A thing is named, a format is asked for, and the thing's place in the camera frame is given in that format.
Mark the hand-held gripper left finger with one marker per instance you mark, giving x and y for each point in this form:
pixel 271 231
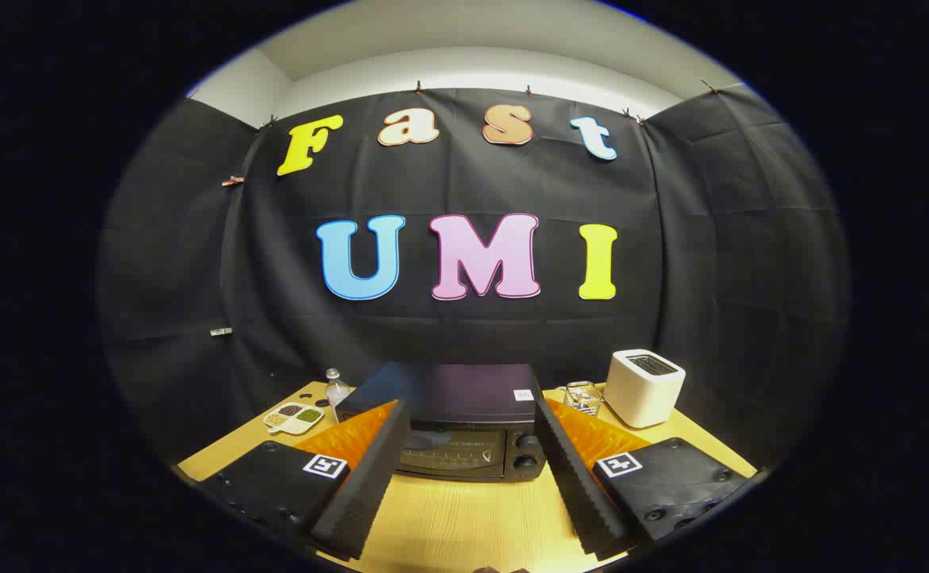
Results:
pixel 368 485

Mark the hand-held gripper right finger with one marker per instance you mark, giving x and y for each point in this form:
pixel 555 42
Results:
pixel 583 485

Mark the black toaster oven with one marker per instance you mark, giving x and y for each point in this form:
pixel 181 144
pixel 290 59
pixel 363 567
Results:
pixel 464 394

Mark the white toaster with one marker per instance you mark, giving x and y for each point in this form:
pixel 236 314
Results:
pixel 643 394

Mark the clear plastic bottle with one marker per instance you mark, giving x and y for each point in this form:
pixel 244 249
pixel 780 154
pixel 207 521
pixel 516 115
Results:
pixel 337 391

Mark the white divided spice dish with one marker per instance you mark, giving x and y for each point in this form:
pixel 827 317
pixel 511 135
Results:
pixel 293 419

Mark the silver metal clip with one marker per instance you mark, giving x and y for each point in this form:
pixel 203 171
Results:
pixel 221 331

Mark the black backdrop cloth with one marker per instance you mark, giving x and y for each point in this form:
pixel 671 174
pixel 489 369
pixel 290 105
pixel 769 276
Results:
pixel 671 278

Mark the copper metal clip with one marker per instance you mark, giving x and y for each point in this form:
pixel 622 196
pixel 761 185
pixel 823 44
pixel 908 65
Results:
pixel 233 181

